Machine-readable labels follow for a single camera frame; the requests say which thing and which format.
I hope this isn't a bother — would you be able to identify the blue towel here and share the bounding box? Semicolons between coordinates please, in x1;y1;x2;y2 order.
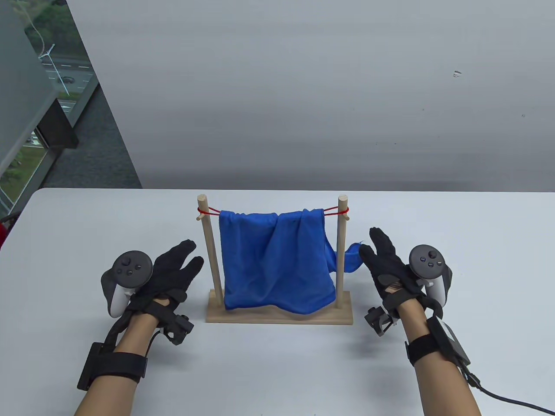
218;208;365;315

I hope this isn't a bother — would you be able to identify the black right wrist strap box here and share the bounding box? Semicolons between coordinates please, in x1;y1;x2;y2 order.
405;316;471;367

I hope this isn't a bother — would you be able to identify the person's left forearm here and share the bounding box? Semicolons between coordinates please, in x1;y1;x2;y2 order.
74;310;160;416

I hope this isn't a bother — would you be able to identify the dark grey window pillar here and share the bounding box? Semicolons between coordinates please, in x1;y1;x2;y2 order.
35;96;79;150

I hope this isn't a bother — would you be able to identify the person's right hand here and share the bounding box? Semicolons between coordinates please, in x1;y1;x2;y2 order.
359;227;428;309

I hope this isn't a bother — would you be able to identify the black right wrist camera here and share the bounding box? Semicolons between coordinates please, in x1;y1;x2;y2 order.
364;292;428;337

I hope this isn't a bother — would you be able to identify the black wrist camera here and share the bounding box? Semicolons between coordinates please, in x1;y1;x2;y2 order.
364;292;428;337
147;303;195;345

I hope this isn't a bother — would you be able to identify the person's right forearm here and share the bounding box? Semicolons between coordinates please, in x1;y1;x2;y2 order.
397;298;482;416

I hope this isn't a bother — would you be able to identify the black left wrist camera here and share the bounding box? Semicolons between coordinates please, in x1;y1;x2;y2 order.
147;303;195;345

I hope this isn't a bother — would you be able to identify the red elastic cord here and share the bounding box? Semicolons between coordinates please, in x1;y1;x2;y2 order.
197;205;350;217

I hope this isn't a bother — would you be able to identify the black left wrist strap box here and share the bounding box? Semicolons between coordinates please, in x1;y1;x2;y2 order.
77;342;148;391

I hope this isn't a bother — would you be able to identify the dark grey right controller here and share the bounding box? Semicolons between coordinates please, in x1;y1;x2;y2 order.
408;244;453;307

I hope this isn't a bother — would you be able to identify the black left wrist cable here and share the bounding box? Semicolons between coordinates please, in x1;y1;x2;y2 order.
102;305;162;354

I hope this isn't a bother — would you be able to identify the red chair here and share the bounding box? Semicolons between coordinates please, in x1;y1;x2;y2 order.
0;214;18;251

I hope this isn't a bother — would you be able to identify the wooden rack with posts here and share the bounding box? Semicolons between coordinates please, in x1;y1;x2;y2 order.
196;195;354;325

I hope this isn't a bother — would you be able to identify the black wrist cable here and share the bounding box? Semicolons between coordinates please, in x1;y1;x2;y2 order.
102;305;162;354
457;364;555;414

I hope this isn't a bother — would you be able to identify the dark grey left controller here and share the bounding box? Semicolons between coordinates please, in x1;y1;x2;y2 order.
101;250;154;319

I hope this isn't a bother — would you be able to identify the glass window with street view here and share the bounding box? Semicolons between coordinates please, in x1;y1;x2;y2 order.
0;0;101;217

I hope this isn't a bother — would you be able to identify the black wrist strap box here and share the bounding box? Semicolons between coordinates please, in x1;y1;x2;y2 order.
405;316;471;367
77;342;148;391

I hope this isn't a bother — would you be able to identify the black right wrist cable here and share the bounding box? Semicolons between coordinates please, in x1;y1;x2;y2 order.
457;364;555;414

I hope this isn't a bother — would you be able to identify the frosted glass panel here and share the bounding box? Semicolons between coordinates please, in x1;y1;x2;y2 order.
0;0;59;174

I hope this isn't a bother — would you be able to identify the person's left hand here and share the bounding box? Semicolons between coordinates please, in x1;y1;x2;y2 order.
128;240;205;319

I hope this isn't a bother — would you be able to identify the dark grey controller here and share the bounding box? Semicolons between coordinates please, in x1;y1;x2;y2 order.
408;244;453;307
101;250;154;319

